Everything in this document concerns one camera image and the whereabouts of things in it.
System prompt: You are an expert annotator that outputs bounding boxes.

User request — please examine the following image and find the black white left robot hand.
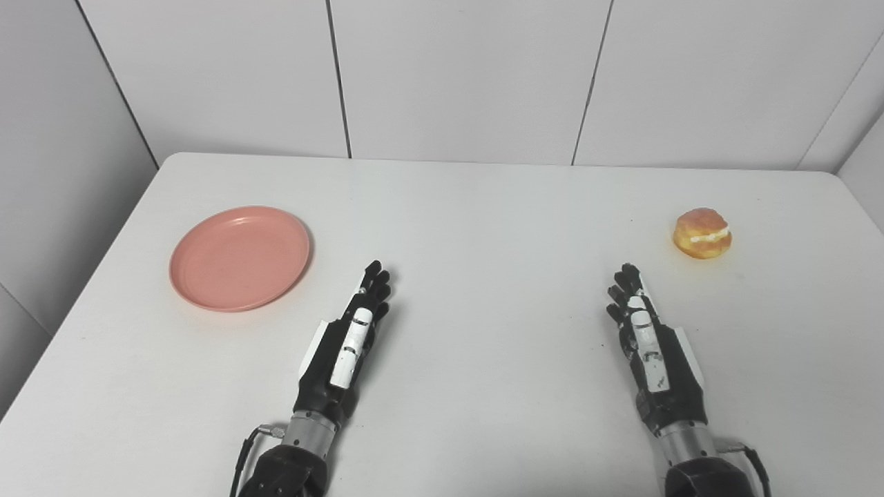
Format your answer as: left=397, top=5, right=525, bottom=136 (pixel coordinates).
left=294, top=260, right=392, bottom=423

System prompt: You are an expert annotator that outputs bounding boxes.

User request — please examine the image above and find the golden cream puff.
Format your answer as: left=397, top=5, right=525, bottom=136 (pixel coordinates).
left=673, top=208, right=733, bottom=260

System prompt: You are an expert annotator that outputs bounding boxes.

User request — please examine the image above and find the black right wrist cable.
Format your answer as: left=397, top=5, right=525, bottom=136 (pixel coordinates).
left=718, top=442, right=773, bottom=497

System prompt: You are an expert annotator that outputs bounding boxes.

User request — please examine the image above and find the pink round plate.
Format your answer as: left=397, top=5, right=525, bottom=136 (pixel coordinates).
left=169, top=206, right=311, bottom=313

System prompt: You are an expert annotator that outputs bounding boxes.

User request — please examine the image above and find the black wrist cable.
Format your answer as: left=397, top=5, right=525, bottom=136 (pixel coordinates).
left=718, top=442, right=773, bottom=497
left=230, top=425, right=286, bottom=497

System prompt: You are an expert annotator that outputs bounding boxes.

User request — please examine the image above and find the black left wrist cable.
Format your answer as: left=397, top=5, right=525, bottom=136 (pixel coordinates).
left=230, top=425, right=286, bottom=497

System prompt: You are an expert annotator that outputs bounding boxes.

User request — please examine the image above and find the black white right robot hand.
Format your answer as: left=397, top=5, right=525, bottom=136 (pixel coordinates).
left=606, top=263, right=709, bottom=436

